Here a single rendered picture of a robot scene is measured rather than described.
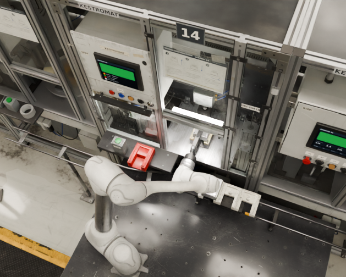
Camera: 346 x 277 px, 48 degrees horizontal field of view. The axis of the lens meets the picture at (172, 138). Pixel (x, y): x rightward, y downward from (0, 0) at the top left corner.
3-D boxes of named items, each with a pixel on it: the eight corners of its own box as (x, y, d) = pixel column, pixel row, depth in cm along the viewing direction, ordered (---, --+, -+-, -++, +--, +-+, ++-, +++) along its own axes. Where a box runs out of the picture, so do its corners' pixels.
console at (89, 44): (89, 93, 223) (66, 34, 184) (111, 58, 236) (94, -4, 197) (155, 114, 213) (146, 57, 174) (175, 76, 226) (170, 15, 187)
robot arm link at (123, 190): (151, 187, 187) (132, 171, 192) (130, 193, 171) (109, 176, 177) (139, 208, 191) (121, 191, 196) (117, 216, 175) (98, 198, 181)
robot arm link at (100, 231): (103, 261, 232) (79, 238, 240) (122, 244, 242) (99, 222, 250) (105, 186, 177) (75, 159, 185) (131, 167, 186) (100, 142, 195)
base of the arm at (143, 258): (142, 286, 233) (141, 284, 228) (109, 272, 238) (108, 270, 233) (154, 258, 241) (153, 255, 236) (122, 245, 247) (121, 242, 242)
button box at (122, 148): (114, 151, 255) (110, 142, 245) (119, 142, 259) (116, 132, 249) (124, 155, 254) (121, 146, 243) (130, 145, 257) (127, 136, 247)
